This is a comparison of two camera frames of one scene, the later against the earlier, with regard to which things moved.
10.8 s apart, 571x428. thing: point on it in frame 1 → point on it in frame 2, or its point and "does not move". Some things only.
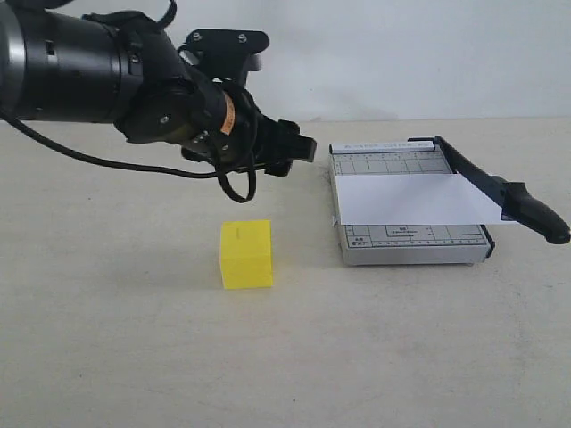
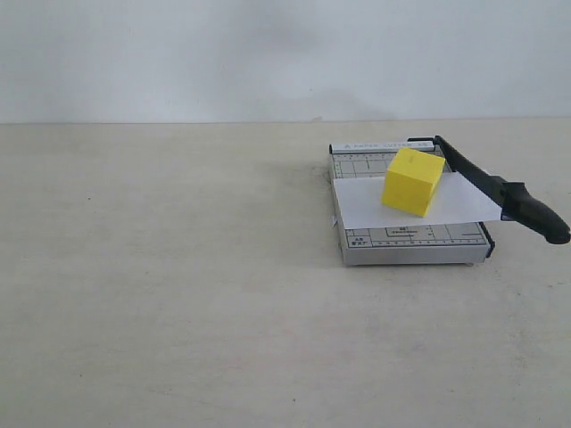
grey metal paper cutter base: x=402 y=244 does not move
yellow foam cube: x=246 y=254 → x=410 y=182
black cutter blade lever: x=517 y=204 does not move
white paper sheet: x=413 y=199 does not move
